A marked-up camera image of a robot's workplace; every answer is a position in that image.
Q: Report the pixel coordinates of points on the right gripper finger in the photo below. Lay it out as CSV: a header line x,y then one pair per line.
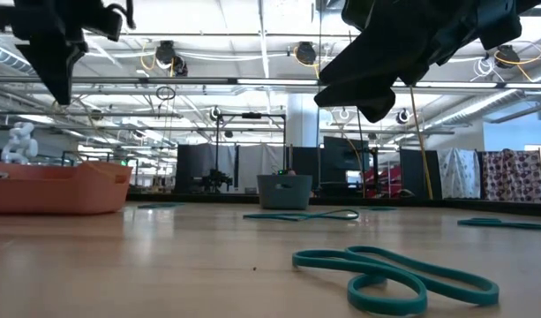
x,y
385,57
362,99

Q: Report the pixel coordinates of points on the black background robot arm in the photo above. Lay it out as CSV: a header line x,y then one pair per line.
x,y
217,180

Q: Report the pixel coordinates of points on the black monitor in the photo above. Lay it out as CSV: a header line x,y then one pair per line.
x,y
349,159

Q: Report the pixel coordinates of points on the white pillar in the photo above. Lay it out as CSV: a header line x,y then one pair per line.
x,y
302,123

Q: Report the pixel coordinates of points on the black panel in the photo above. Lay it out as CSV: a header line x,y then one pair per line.
x,y
303,161

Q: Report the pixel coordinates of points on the white robot figure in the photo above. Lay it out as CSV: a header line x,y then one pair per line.
x,y
20,146

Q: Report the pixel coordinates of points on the long overhead light bar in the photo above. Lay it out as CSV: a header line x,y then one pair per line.
x,y
274,81

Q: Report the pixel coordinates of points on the black partition screen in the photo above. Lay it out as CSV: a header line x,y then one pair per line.
x,y
413,174

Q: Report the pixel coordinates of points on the green exit sign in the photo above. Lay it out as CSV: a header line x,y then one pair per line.
x,y
123,162

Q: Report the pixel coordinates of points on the white patterned cloth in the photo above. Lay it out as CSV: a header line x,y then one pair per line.
x,y
460,174

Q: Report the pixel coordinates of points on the orange plastic basket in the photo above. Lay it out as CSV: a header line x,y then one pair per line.
x,y
54,190

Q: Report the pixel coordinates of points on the grey-teal plastic basket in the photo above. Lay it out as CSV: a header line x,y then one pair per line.
x,y
283,194

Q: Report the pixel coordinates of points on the dark curtain panel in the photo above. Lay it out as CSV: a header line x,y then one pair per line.
x,y
190,168

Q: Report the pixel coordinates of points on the dark circle-patterned cloth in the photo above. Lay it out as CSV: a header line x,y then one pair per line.
x,y
513,176

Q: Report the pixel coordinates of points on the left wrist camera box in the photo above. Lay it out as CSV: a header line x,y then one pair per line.
x,y
102,22

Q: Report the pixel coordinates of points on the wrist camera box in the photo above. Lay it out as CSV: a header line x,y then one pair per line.
x,y
499,22
102,22

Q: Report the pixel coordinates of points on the red frame object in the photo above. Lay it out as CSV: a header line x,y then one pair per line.
x,y
385,181

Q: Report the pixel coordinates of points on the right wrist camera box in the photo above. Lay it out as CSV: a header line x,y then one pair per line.
x,y
499,22

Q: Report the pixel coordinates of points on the black metal frame rig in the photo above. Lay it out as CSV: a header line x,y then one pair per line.
x,y
251,115

